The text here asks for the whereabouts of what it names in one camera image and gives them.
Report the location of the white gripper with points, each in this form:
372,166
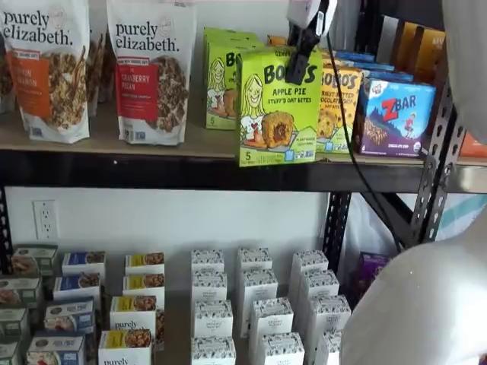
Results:
329,11

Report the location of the green Bobo's apple pie box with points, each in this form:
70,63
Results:
277,114
228,33
220,83

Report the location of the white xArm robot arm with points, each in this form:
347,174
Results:
418,304

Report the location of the blue Zbar snack box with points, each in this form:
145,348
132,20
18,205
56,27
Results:
354,56
395,118
388,76
376,66

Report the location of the black metal shelf rack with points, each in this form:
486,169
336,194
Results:
367,23
152,167

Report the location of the orange snack box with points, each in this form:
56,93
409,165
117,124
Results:
473,146
430,53
405,42

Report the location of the white floral print box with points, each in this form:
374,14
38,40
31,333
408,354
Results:
270,317
310,262
258,285
213,319
327,315
207,260
255,258
319,285
209,287
213,351
281,350
328,350

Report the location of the purple snack box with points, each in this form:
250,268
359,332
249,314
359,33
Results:
369,273

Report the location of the yellow granola box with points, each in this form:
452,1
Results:
125,350
144,262
133,315
142,285

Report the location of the blue oatmeal box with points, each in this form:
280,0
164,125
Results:
68,315
83,262
76,285
53,351

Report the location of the green oatmeal box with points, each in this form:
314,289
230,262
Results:
19,291
13,323
8,353
34,258

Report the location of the red label granola bag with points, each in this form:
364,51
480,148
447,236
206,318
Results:
152,76

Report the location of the orange label granola bag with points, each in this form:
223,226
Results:
93,68
45,76

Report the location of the white teal striped bag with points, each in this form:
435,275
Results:
464,216

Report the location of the white granola bag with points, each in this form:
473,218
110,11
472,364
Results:
5,76

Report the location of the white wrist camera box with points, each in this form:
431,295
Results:
300,11

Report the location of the white wall outlet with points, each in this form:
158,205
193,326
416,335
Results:
45,219

